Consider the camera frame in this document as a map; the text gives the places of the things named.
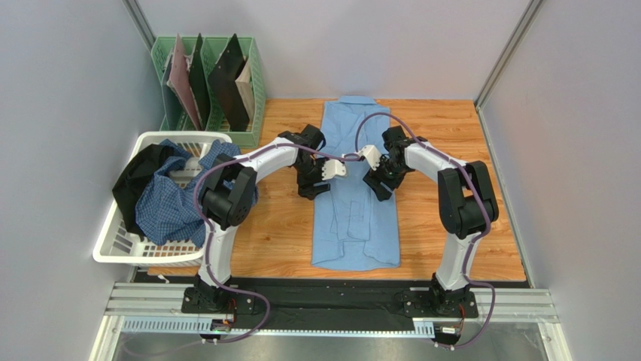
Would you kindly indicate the left corner aluminium profile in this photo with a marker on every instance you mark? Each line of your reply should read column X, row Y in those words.
column 141, row 22

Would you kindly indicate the corner aluminium profile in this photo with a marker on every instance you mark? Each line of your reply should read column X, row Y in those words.
column 525, row 22
column 141, row 22

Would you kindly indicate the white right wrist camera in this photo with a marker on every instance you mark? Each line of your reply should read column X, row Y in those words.
column 372, row 155

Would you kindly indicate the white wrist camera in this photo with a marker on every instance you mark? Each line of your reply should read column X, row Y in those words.
column 333, row 168
column 372, row 155

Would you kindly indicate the beige board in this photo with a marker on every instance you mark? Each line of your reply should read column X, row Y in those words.
column 243, row 83

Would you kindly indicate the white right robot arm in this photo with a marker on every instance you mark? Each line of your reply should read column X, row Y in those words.
column 467, row 206

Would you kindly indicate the right corner aluminium profile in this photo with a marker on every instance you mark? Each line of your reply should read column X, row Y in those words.
column 525, row 22

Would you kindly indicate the pink board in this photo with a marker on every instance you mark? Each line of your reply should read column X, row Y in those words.
column 179, row 81

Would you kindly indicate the white plastic laundry basket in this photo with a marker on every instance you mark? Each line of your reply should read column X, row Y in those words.
column 115, row 245

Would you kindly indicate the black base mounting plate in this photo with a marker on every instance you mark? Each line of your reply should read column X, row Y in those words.
column 327, row 305

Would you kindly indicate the black board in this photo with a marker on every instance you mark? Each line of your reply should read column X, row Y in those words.
column 227, row 68

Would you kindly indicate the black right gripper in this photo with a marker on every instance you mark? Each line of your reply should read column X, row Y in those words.
column 379, row 186

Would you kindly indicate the light blue long sleeve shirt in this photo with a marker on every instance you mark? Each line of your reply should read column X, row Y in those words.
column 353, row 231

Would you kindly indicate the blue checkered shirt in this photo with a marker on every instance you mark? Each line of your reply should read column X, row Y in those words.
column 165, row 211

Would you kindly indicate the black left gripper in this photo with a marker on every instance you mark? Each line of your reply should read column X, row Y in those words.
column 306, row 188

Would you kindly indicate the dark green board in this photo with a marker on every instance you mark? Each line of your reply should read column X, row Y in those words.
column 198, row 84

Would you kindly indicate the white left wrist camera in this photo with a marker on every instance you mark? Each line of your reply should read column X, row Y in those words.
column 333, row 168

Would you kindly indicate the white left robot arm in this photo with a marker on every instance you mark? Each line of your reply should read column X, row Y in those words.
column 225, row 197

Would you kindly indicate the black garment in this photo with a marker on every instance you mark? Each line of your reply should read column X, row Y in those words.
column 134, row 179

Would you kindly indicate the aluminium frame rail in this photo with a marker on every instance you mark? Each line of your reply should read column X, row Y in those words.
column 144, row 321

